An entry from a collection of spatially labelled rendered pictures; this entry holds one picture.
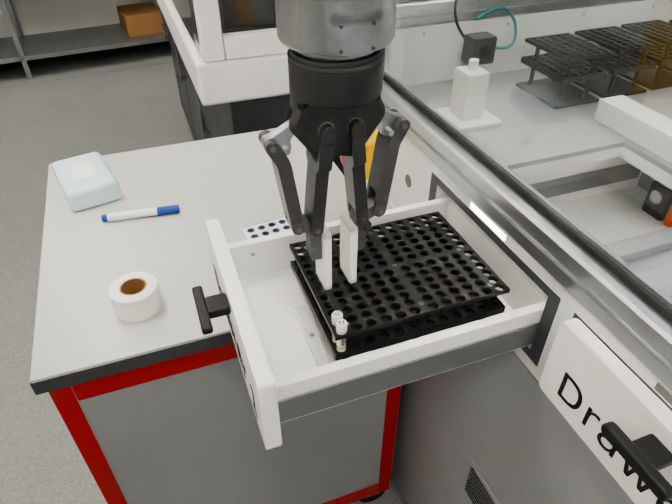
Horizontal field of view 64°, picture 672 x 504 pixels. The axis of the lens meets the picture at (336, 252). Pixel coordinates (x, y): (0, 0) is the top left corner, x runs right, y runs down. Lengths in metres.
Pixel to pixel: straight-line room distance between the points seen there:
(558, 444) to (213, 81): 1.04
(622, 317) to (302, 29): 0.39
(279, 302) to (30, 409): 1.24
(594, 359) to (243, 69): 1.03
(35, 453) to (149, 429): 0.83
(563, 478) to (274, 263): 0.46
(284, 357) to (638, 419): 0.37
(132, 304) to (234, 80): 0.70
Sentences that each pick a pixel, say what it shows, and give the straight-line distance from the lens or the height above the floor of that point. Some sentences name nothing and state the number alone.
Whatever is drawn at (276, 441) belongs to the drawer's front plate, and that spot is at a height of 0.83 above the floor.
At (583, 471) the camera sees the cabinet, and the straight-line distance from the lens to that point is 0.72.
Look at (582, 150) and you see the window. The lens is 0.60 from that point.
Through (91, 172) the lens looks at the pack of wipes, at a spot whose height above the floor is 0.81.
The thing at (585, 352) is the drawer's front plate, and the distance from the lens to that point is 0.61.
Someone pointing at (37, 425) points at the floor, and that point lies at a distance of 1.82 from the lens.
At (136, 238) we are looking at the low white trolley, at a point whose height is 0.76.
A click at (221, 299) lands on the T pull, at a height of 0.91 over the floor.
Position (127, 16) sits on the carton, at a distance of 4.31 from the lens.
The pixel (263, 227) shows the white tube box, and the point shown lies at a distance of 0.94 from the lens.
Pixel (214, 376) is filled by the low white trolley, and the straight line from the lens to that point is 0.89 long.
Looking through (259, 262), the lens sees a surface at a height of 0.86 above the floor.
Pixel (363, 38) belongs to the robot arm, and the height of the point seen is 1.22.
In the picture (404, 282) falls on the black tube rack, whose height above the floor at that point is 0.90.
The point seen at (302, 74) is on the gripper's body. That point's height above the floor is 1.19.
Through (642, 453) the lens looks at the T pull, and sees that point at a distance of 0.56.
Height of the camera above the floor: 1.33
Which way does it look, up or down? 38 degrees down
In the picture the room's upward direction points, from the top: straight up
